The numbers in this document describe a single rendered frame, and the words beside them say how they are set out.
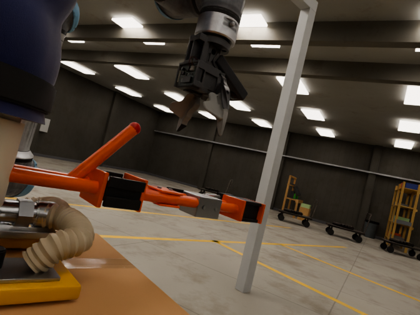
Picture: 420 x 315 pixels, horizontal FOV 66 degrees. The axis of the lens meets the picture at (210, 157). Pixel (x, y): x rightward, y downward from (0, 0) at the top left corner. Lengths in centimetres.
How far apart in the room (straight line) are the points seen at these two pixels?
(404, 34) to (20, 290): 566
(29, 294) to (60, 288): 3
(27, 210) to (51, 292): 15
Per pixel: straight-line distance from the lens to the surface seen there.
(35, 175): 53
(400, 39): 576
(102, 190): 56
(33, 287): 46
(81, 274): 58
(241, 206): 77
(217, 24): 71
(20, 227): 59
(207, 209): 71
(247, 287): 366
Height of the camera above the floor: 115
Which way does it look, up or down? 2 degrees up
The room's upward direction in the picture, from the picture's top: 14 degrees clockwise
